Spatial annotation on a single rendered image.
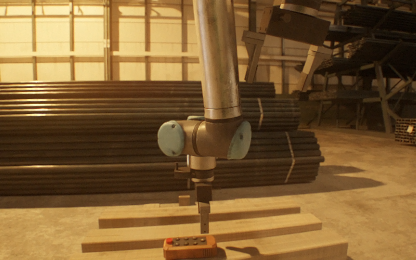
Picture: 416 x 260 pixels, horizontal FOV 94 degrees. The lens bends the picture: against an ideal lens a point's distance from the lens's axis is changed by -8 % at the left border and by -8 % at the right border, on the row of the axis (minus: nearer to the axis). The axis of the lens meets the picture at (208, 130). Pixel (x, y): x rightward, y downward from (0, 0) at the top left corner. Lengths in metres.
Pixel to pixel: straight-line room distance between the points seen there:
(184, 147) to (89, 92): 2.01
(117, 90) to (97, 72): 7.45
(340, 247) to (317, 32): 0.77
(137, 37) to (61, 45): 3.08
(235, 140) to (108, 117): 1.54
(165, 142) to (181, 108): 1.29
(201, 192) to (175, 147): 0.20
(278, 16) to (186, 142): 0.33
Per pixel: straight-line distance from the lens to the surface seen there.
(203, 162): 0.65
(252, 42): 0.46
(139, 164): 1.74
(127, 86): 2.40
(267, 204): 1.20
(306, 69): 0.54
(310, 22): 0.49
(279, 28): 0.46
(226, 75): 0.45
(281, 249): 0.88
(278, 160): 1.89
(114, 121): 1.90
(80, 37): 10.40
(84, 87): 2.52
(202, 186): 0.65
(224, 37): 0.45
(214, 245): 0.79
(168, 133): 0.54
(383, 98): 7.14
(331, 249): 0.98
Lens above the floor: 0.69
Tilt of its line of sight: 5 degrees down
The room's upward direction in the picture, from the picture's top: straight up
